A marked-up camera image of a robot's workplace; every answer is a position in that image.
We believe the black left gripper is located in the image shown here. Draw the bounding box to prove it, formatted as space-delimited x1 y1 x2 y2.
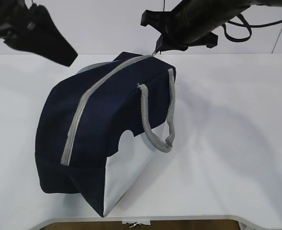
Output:
0 0 78 67

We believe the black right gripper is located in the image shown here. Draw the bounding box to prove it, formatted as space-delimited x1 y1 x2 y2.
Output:
140 4 218 54

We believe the navy blue lunch bag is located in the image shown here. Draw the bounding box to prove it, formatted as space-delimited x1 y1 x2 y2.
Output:
35 52 176 217

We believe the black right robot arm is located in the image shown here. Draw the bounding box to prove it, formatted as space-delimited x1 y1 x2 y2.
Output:
140 0 282 54

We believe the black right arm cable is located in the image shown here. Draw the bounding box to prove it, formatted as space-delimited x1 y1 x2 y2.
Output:
223 13 282 43

